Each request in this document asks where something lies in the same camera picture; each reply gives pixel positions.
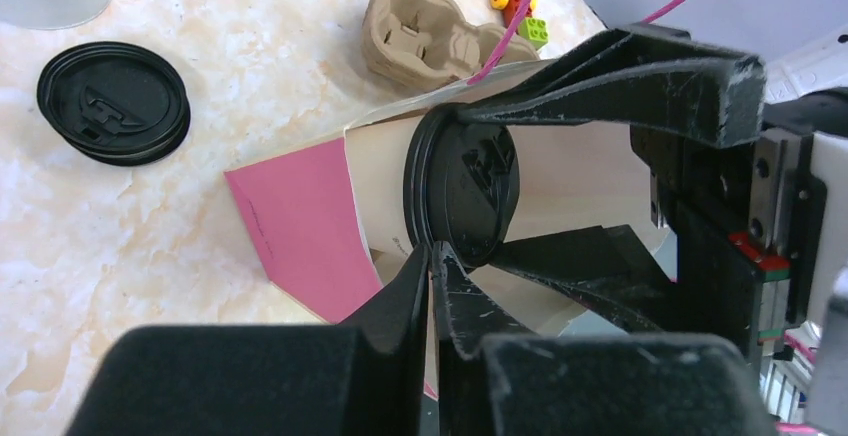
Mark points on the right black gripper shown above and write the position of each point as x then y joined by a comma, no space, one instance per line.
761,225

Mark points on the green red toy block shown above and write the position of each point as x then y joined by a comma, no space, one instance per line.
532,29

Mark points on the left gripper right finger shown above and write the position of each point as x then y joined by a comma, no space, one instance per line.
497,378

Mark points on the black cup lid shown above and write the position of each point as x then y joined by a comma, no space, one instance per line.
461,185

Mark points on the white paper cup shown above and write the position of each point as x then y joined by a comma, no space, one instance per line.
376,156

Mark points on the cream pink paper bag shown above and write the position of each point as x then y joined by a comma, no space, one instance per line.
300,212

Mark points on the stack of black lids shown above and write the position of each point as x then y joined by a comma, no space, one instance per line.
115,102

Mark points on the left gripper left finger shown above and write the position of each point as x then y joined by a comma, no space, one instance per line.
362,376

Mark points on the brown pulp cup carrier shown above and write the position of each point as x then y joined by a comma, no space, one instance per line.
425,44

